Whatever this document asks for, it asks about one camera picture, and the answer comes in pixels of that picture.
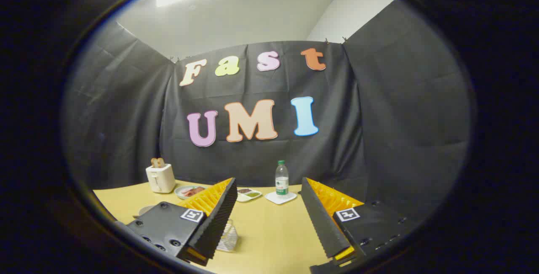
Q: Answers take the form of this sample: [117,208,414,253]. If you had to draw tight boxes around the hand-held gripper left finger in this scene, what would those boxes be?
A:
[125,177,238,266]

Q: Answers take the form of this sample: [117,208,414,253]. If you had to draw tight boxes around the white divided condiment dish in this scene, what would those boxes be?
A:
[236,188,262,203]

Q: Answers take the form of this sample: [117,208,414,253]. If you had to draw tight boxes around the pale green plate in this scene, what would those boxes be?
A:
[174,185,207,200]

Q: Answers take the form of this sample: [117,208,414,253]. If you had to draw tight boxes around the large white plate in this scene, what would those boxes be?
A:
[133,205,156,219]

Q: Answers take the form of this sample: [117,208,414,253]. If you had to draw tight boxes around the cream toaster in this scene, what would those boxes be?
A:
[146,164,176,194]

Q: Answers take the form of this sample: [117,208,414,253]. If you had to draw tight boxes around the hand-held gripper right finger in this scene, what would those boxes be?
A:
[301,177,417,267]

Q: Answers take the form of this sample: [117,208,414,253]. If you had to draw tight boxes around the clear plastic water bottle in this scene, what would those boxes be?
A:
[275,160,290,199]

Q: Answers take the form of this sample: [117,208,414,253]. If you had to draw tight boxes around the metal perforated drainer basket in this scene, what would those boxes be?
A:
[216,219,239,253]

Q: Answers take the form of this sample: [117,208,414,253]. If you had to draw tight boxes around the white square coaster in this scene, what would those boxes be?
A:
[265,191,298,205]

